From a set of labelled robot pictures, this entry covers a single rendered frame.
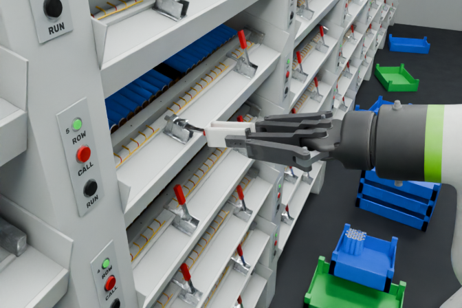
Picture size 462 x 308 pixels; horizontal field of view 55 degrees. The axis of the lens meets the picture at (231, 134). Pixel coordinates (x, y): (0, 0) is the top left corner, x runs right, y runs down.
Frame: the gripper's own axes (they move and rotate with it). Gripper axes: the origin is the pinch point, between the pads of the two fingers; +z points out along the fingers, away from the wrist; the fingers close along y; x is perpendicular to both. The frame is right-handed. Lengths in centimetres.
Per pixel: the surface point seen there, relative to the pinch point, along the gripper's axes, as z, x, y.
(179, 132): 8.1, 0.6, -1.0
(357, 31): 17, -37, 182
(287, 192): 19, -57, 63
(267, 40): 9.8, 1.4, 42.3
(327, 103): 17, -46, 113
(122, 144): 12.1, 2.7, -9.1
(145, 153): 10.3, 0.3, -7.1
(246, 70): 8.3, 0.5, 25.7
